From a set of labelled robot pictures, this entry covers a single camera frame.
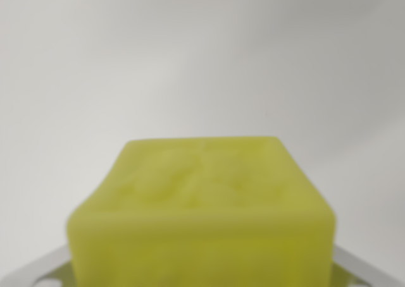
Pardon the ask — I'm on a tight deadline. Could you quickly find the black silver gripper right finger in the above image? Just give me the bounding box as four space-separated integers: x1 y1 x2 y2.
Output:
328 245 404 287

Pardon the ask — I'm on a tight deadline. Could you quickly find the black silver gripper left finger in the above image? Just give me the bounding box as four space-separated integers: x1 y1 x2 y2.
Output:
0 244 78 287

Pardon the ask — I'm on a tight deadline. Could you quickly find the yellow translucent embossed cube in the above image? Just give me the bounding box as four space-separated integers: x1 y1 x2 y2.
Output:
65 135 337 287

